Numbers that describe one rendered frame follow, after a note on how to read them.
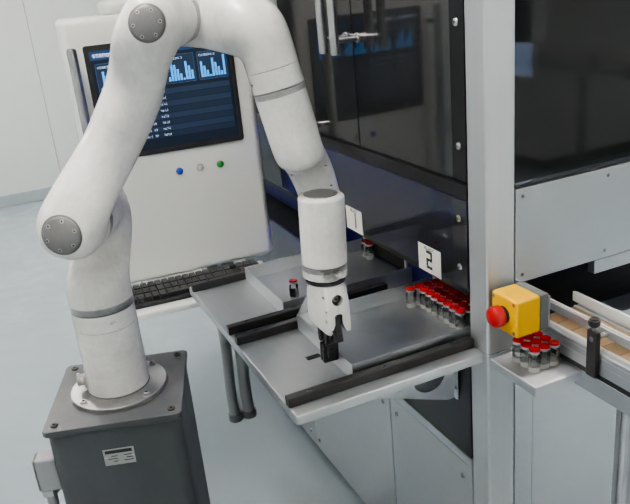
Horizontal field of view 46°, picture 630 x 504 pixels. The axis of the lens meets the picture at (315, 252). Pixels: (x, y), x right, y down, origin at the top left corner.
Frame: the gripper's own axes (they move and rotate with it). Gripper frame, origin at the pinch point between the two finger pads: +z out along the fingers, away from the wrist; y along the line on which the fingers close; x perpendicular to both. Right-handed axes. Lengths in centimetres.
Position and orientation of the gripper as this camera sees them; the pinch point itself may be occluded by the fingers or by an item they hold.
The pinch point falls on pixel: (329, 350)
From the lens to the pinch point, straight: 143.4
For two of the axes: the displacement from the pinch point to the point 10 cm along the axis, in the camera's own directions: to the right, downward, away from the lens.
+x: -9.1, 2.0, -3.7
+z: 0.6, 9.3, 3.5
